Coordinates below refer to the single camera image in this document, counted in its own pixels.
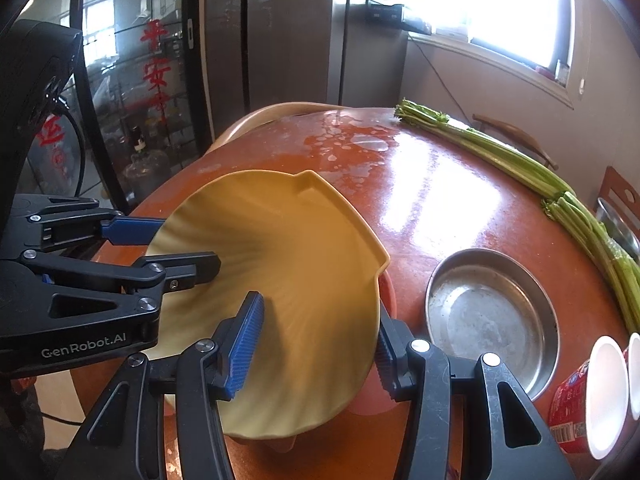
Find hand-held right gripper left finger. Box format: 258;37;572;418
60;291;266;480

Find red instant noodle cup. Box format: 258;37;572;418
625;332;640;421
547;335;630;461

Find clear water jug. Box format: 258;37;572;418
122;147;174;202

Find celery bunch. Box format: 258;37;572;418
394;99;577;199
541;191;640;332

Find black hanging rack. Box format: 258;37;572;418
365;0;432;36

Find grey refrigerator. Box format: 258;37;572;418
199;0;417;132

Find window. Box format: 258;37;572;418
407;0;577;83

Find orange plate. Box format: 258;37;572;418
272;269;407;453

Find black cable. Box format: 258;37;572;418
52;94;89;199

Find shallow steel pan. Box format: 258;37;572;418
425;249;560;403

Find yellow shell-shaped plate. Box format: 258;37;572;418
145;170;392;446

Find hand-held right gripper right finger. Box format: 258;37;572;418
375;305;576;480

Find beige chair back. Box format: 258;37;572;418
206;102;347;157

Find steel bowl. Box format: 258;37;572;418
595;197;640;261

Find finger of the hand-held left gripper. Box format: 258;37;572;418
20;249;222;331
14;195;167;253

